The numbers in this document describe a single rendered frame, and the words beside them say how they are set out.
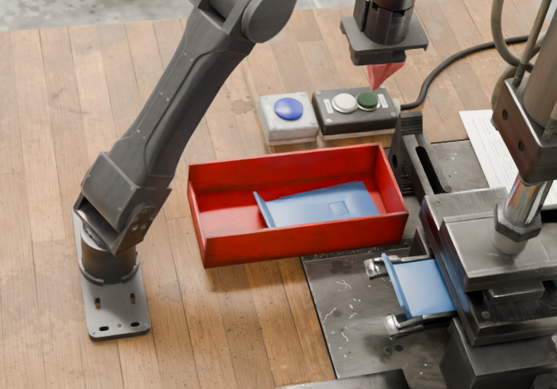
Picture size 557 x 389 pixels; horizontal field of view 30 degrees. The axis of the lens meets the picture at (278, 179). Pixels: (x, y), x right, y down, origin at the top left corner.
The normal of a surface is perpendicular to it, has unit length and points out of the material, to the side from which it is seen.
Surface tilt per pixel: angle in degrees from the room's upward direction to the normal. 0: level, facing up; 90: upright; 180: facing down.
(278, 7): 90
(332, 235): 90
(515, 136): 90
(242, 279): 0
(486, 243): 0
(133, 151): 54
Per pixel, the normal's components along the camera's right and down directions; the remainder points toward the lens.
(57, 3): 0.10, -0.66
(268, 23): 0.65, 0.61
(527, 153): -0.97, 0.11
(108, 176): -0.55, -0.03
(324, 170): 0.23, 0.75
